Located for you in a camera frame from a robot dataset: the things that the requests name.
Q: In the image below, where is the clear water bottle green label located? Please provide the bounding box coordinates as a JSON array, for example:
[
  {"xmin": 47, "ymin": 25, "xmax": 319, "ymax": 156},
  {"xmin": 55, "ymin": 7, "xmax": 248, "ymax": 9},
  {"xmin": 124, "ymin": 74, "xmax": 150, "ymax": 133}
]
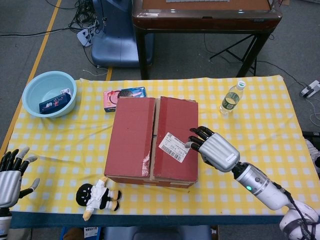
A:
[{"xmin": 219, "ymin": 80, "xmax": 247, "ymax": 116}]

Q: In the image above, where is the blue cookie packet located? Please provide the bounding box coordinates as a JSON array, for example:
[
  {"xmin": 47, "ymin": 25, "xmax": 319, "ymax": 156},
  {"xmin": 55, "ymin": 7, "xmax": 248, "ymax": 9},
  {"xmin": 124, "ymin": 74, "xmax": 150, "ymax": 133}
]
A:
[{"xmin": 117, "ymin": 86, "xmax": 148, "ymax": 99}]

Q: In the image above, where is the light blue plastic basin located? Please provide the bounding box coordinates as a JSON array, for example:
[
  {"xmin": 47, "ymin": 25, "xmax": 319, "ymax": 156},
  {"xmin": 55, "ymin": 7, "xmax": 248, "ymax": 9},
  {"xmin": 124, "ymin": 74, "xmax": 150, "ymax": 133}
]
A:
[{"xmin": 21, "ymin": 70, "xmax": 78, "ymax": 119}]

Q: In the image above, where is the pink snack box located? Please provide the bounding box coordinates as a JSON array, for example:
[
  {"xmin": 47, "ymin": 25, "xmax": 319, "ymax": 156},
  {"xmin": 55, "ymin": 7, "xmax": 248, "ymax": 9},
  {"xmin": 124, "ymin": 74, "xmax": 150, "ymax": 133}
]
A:
[{"xmin": 103, "ymin": 90, "xmax": 123, "ymax": 113}]

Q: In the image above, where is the blue plastic crate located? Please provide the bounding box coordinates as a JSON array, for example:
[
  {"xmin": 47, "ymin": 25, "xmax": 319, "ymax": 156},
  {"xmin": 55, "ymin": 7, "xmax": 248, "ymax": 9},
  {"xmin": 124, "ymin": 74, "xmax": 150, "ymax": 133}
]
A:
[{"xmin": 59, "ymin": 226, "xmax": 103, "ymax": 240}]

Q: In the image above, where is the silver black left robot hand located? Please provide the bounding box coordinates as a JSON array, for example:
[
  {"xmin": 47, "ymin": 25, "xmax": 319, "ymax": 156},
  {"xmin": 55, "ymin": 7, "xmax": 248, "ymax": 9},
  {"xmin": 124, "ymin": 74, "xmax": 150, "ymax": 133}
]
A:
[{"xmin": 0, "ymin": 146, "xmax": 41, "ymax": 208}]

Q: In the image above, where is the white grey power strip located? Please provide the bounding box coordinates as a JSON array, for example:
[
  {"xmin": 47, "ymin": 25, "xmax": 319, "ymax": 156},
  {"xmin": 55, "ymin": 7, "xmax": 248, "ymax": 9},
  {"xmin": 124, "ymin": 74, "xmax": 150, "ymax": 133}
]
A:
[{"xmin": 299, "ymin": 79, "xmax": 320, "ymax": 98}]

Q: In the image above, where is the blue machine base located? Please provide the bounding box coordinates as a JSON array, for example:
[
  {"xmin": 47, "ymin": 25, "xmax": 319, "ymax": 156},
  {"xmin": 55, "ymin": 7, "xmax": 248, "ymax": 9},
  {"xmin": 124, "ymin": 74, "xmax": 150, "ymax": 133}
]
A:
[{"xmin": 90, "ymin": 0, "xmax": 155, "ymax": 68}]

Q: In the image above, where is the long black floor cable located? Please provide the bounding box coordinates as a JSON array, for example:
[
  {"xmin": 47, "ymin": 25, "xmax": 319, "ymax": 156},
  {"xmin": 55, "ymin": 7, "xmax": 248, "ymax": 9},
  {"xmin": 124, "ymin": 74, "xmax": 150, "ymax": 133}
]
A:
[{"xmin": 0, "ymin": 26, "xmax": 77, "ymax": 38}]

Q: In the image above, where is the white grey bundle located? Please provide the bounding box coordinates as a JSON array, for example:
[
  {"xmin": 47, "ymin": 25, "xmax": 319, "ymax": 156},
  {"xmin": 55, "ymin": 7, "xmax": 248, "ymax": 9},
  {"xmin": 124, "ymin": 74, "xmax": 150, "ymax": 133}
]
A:
[{"xmin": 304, "ymin": 138, "xmax": 320, "ymax": 176}]

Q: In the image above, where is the red cardboard shipping box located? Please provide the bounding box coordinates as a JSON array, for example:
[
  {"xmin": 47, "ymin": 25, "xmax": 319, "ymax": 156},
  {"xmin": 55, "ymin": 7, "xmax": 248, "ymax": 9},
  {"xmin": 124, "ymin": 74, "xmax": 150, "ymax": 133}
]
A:
[{"xmin": 103, "ymin": 96, "xmax": 200, "ymax": 190}]

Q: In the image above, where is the dark blue printed carton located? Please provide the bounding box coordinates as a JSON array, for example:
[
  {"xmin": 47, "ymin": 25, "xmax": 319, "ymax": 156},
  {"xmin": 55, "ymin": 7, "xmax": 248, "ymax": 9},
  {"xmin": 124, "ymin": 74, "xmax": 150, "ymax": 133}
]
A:
[{"xmin": 38, "ymin": 92, "xmax": 72, "ymax": 115}]

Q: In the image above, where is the yellow white checkered tablecloth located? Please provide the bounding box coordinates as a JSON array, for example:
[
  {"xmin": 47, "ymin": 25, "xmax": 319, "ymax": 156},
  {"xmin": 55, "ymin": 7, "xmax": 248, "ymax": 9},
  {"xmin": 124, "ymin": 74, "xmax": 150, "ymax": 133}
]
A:
[{"xmin": 0, "ymin": 74, "xmax": 320, "ymax": 216}]

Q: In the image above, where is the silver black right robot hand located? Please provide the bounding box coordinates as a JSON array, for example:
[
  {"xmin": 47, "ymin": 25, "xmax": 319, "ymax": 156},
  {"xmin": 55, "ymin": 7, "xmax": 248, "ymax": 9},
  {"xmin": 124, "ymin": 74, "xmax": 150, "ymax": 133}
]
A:
[{"xmin": 184, "ymin": 126, "xmax": 241, "ymax": 173}]

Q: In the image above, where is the black white plush doll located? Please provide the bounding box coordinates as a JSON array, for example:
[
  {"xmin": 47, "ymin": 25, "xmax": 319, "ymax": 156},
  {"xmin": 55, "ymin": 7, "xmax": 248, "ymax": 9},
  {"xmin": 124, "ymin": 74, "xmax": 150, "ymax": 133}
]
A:
[{"xmin": 75, "ymin": 176, "xmax": 123, "ymax": 222}]

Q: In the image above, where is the brown mahjong table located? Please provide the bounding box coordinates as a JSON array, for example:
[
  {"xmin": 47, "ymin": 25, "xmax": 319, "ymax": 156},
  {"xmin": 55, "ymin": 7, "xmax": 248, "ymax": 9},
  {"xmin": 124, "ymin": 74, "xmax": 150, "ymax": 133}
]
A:
[{"xmin": 131, "ymin": 0, "xmax": 283, "ymax": 80}]

